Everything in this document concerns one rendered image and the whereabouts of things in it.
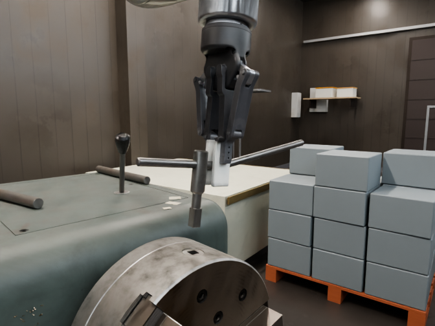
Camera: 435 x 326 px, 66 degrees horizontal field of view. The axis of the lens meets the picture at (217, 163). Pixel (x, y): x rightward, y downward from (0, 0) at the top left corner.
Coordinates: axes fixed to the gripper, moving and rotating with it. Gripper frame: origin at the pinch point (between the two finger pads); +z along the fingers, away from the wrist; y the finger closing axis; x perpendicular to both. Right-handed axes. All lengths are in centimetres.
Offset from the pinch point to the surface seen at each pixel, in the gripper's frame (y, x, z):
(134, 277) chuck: 0.9, 12.3, 16.0
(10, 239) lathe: 17.1, 25.1, 13.5
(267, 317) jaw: -5.9, -7.8, 24.4
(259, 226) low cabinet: 187, -207, 81
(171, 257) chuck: 0.3, 7.1, 13.8
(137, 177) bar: 44.0, -7.4, 8.4
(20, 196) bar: 37.4, 21.3, 11.0
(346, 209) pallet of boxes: 89, -195, 42
